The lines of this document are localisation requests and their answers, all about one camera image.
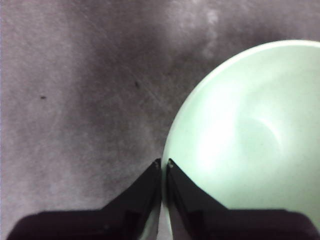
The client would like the green ribbed bowl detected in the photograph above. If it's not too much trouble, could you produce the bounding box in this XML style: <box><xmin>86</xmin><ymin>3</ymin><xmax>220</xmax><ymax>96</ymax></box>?
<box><xmin>141</xmin><ymin>39</ymin><xmax>320</xmax><ymax>240</ymax></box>

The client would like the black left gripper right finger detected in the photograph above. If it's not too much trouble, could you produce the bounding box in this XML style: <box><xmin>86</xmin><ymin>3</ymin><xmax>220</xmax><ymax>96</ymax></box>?
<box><xmin>165</xmin><ymin>158</ymin><xmax>319</xmax><ymax>240</ymax></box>

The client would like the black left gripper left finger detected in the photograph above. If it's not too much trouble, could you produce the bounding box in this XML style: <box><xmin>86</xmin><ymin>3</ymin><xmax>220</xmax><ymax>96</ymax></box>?
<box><xmin>6</xmin><ymin>158</ymin><xmax>162</xmax><ymax>240</ymax></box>

